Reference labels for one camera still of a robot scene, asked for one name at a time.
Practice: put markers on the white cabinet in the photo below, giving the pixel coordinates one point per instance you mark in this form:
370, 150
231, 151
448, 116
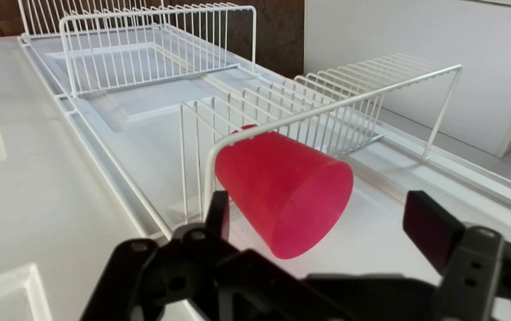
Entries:
443, 32

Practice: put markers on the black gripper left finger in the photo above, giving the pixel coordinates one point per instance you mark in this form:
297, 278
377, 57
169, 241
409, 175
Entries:
142, 276

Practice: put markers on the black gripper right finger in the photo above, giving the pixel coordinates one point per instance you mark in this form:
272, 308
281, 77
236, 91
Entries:
473, 262

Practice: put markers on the white wire door rack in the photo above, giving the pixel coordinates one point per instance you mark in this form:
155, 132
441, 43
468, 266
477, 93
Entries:
155, 91

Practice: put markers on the pink plastic cup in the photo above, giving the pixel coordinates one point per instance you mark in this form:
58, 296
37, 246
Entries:
290, 192

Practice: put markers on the white panel door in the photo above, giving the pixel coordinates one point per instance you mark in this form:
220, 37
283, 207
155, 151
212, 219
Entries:
58, 219

